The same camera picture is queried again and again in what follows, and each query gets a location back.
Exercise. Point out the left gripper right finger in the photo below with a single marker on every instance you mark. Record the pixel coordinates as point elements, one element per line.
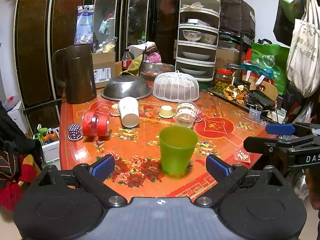
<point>228,179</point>

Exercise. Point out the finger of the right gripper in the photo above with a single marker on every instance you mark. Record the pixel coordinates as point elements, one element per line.
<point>299,128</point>
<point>273,145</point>

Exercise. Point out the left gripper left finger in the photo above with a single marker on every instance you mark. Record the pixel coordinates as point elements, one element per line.
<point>92,177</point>

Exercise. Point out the green plastic cup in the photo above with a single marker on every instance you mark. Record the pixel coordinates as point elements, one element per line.
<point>177,145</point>

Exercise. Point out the white paper cup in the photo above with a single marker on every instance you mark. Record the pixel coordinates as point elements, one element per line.
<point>129,111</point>

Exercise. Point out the purple dotted cupcake liner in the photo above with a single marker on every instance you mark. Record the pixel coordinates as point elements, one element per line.
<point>74,132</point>

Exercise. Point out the red clear plastic jar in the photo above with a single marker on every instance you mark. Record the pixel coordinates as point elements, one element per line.
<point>95,124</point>

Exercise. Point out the beige canvas tote bag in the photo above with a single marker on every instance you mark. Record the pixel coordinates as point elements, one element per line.
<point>302,67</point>

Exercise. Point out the orange dotted cupcake liner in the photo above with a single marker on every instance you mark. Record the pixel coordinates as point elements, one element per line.
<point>114,110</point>

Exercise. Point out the clear jar with label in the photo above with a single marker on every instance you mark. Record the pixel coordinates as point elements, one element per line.
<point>186,112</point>

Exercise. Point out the green shopping bag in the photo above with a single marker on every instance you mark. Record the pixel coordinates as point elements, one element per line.
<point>273,57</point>

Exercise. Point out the black jacket on chair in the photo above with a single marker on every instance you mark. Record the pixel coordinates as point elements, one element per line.
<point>15,149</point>

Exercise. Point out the red-lid glass jar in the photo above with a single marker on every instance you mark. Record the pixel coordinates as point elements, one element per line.
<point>222,79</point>

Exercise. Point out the yellow cupcake liner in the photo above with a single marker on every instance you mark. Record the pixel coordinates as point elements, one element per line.
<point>166,112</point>

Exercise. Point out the steel colander bowl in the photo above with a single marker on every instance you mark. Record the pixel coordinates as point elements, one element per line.
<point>123,86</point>

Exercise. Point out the white mesh food cover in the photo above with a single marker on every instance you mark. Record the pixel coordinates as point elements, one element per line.
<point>176,87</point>

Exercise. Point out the dark brown pitcher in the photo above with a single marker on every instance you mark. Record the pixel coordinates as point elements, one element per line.
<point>73,70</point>

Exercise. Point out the cardboard box with label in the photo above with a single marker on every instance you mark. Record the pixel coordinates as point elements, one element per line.
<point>104,68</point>

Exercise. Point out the steel basin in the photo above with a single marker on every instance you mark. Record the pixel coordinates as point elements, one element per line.
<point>149,71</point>

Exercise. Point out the red-label bottle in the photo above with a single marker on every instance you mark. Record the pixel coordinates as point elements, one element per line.
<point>126,60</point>

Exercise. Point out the white stacked dish rack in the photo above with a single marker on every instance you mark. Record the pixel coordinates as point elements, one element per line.
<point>197,39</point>

